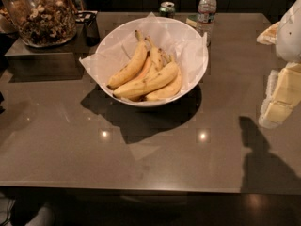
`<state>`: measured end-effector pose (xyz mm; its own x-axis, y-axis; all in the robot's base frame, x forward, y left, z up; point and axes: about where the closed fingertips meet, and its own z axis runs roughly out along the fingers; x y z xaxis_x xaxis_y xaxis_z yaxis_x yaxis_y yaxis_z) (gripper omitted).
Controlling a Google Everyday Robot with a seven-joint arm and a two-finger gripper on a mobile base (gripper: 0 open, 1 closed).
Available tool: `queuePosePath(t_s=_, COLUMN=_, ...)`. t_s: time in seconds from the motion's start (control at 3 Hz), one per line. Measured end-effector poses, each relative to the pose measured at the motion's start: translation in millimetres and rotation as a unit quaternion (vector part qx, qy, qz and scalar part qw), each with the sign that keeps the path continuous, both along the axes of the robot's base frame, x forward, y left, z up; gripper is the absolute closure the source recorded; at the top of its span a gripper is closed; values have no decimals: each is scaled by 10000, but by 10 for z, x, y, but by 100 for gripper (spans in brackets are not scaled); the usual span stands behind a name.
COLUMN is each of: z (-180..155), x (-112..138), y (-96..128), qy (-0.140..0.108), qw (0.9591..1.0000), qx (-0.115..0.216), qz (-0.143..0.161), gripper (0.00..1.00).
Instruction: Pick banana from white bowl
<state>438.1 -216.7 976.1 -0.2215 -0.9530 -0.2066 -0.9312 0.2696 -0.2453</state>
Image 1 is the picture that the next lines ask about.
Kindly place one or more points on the dark metal stand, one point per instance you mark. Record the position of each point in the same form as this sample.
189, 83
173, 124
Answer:
48, 64

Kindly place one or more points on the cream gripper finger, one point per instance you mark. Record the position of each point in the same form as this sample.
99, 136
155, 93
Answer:
268, 36
283, 94

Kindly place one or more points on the long yellow banana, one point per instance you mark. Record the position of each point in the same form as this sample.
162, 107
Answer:
141, 87

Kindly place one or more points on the clear plastic water bottle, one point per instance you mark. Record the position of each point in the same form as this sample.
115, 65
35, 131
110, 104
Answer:
205, 18

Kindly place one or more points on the glass jar of nuts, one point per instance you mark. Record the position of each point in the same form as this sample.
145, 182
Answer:
42, 23

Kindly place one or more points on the small green yellow packet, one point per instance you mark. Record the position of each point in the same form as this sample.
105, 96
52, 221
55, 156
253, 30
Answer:
192, 20

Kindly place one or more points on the green soda can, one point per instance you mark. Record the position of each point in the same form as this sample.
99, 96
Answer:
167, 9

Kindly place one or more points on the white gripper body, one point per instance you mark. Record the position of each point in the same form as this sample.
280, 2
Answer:
290, 35

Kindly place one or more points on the black scoop holder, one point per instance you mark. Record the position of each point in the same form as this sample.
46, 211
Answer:
91, 32

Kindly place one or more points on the top left yellow banana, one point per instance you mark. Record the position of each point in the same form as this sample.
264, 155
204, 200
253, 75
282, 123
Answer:
130, 70

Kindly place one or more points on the white paper liner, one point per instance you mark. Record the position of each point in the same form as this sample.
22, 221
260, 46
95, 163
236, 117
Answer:
114, 54

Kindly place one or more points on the middle upright yellow banana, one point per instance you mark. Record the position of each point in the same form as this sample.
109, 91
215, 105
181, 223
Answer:
153, 62

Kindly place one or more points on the right lower yellow banana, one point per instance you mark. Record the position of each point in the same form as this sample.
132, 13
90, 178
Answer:
167, 91

